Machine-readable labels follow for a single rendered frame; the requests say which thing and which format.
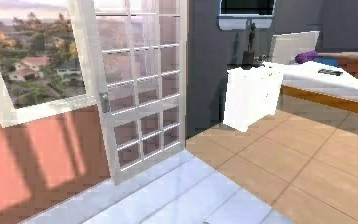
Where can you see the blue pillow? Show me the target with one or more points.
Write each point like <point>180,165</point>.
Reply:
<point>325,61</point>

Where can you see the white glass paned door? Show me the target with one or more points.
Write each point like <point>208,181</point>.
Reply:
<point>143,83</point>

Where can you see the white bedside cabinet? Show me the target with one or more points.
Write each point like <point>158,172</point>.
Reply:
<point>250,96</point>

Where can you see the dark statuette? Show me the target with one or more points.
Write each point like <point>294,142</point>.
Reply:
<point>250,46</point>

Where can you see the black remote control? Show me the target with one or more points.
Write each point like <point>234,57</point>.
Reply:
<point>330,71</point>

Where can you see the white bed with wooden frame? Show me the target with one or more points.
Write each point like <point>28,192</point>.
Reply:
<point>323,86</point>

